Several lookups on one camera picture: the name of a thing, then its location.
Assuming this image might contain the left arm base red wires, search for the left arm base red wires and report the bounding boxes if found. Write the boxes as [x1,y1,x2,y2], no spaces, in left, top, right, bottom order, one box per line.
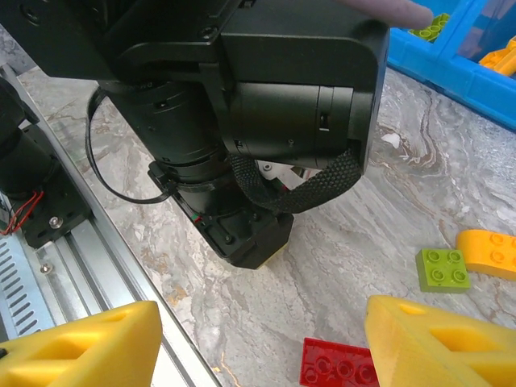
[0,189,45,237]

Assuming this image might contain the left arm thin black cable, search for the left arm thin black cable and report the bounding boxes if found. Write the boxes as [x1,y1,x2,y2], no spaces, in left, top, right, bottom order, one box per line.
[83,86,178,206]

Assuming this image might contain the blue plastic bin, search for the blue plastic bin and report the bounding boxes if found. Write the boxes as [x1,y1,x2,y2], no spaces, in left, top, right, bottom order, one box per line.
[385,0,485,96]
[441,0,516,132]

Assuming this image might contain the small square green lego brick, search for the small square green lego brick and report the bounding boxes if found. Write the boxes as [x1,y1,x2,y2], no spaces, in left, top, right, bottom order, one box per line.
[416,248,472,293]

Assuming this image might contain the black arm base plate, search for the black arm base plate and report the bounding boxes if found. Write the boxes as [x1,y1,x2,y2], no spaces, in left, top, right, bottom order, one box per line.
[19,173,92,248]

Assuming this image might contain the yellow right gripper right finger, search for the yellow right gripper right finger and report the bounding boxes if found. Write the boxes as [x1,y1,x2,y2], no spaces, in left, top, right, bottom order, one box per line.
[365,294,516,387]

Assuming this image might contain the orange curved lego brick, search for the orange curved lego brick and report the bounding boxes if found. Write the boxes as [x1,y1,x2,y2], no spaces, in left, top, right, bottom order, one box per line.
[455,228,516,282]

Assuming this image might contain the red lego brick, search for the red lego brick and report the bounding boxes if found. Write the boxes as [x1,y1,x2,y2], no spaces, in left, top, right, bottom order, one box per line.
[298,337,380,387]

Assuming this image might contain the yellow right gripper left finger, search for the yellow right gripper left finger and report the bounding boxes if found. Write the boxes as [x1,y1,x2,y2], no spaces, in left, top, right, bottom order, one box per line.
[0,300,164,387]

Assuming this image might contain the slotted grey cable duct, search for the slotted grey cable duct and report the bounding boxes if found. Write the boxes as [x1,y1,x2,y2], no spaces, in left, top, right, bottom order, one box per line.
[0,237,56,343]

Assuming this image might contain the black braided cable sleeve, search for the black braided cable sleeve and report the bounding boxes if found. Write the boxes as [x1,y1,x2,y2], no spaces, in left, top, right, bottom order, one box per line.
[227,148,364,214]

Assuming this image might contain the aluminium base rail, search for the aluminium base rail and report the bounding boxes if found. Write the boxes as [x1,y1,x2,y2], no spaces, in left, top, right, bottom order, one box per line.
[0,22,221,387]

